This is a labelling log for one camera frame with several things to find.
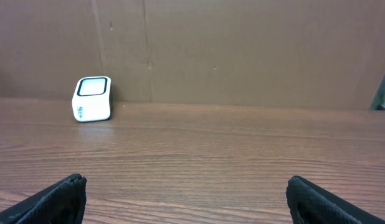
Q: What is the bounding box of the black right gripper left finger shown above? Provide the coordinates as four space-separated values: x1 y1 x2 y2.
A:
0 174 87 224

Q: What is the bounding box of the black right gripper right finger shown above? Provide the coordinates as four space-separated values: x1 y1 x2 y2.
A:
286 175 385 224

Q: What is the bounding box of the white barcode scanner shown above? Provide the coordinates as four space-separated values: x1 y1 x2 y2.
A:
72 76 113 123

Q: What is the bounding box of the grey plastic mesh basket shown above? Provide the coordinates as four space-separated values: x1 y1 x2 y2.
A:
370 74 385 111

